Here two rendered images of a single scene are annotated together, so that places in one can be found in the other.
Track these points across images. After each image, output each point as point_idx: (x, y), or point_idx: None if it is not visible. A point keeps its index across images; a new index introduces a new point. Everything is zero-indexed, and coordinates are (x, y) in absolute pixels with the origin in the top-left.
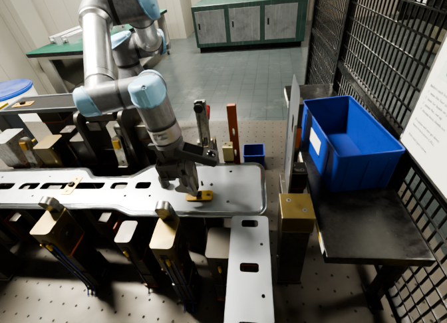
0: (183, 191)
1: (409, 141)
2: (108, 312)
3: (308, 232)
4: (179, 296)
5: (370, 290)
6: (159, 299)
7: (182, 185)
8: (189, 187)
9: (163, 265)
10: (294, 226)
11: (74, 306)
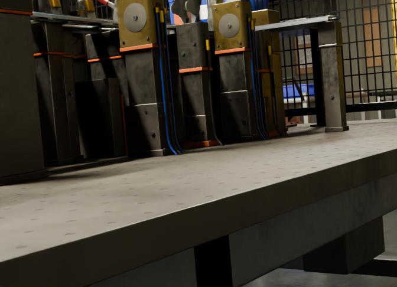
0: (191, 8)
1: None
2: (220, 149)
3: (279, 32)
4: (250, 123)
5: (319, 113)
6: (236, 143)
7: None
8: None
9: (247, 34)
10: (273, 22)
11: (183, 156)
